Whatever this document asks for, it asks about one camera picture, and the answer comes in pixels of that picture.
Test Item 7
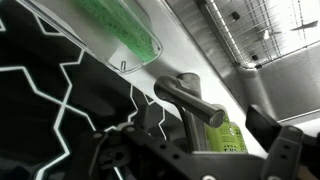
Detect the clear plastic sponge holder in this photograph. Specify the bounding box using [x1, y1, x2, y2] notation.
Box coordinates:
[19, 0, 165, 75]

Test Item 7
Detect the green sponge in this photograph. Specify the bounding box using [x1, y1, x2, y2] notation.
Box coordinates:
[71, 0, 158, 64]

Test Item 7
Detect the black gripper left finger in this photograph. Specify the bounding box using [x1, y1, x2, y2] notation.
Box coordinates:
[66, 123, 209, 180]

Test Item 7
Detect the brushed steel gooseneck faucet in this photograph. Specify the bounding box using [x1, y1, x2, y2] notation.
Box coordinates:
[153, 72, 228, 154]

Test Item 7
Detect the stainless steel sink basin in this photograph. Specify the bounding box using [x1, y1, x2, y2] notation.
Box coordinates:
[165, 0, 320, 125]

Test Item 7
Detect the tall green soap bottle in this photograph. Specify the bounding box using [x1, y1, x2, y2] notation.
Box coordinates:
[203, 114, 250, 154]

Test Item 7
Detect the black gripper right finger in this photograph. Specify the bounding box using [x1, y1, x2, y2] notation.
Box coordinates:
[245, 104, 320, 180]

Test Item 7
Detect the wire sink bottom grid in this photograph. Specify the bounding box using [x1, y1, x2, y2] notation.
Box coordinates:
[199, 0, 320, 71]

